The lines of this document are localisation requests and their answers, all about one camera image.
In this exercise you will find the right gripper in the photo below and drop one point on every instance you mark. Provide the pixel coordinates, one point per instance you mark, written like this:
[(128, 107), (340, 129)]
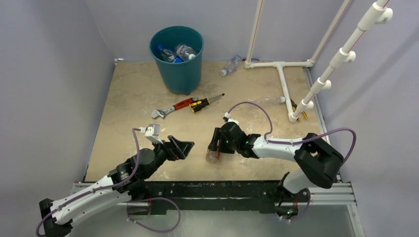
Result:
[(214, 144)]

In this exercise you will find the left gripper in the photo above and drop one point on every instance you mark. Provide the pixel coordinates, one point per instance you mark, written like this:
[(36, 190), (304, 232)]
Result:
[(175, 149)]

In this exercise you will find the red-cap clear bottle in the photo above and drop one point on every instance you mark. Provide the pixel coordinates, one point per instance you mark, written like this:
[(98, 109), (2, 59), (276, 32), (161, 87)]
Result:
[(212, 157)]

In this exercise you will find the small Pepsi bottle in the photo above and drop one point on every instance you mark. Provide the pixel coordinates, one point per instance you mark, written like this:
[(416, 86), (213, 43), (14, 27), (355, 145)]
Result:
[(166, 54), (177, 59)]

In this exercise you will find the white-label clear bottle white cap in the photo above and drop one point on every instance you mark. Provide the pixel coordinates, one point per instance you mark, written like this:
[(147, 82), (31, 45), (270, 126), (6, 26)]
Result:
[(185, 52)]

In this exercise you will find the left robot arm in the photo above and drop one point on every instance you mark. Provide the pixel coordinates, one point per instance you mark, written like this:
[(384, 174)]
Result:
[(125, 183)]

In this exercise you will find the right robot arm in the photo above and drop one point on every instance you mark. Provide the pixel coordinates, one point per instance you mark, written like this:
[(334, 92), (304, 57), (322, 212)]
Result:
[(318, 161)]

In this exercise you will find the teal plastic bin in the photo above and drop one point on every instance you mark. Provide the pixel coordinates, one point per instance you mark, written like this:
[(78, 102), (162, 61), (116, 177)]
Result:
[(179, 78)]

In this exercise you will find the yellow tool by pipe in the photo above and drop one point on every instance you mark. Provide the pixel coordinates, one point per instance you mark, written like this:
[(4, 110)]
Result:
[(299, 110)]

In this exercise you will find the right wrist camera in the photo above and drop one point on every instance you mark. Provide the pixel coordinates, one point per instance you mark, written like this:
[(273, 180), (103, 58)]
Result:
[(227, 118)]

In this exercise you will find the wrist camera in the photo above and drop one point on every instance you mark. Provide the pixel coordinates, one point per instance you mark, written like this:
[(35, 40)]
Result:
[(151, 133), (227, 118)]

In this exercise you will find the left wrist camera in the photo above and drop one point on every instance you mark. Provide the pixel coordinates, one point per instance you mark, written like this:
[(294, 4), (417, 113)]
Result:
[(151, 133)]

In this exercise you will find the yellow black handled screwdriver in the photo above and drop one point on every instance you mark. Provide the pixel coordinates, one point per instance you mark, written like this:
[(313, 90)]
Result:
[(200, 104)]

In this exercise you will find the red-handled adjustable wrench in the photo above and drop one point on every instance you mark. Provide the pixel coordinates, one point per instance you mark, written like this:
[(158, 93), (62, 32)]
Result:
[(182, 104)]

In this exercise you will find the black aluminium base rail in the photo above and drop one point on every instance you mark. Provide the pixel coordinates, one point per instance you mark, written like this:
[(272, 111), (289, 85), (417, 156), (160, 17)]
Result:
[(262, 196)]

